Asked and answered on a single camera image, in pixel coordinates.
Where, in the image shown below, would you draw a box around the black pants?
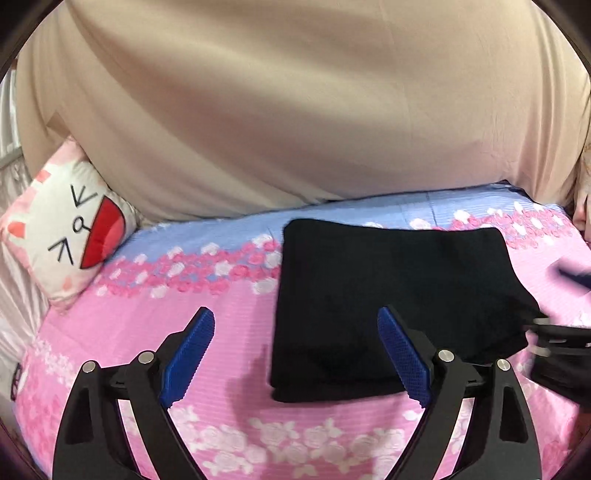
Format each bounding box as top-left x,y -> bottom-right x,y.
270,219 -> 541,403

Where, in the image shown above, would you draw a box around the white satin fabric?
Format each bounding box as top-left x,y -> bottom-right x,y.
1,68 -> 48,408

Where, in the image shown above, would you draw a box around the pink floral bed sheet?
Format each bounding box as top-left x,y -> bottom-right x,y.
15,184 -> 590,479

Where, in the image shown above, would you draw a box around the cat face pillow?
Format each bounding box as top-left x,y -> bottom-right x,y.
1,137 -> 137,311

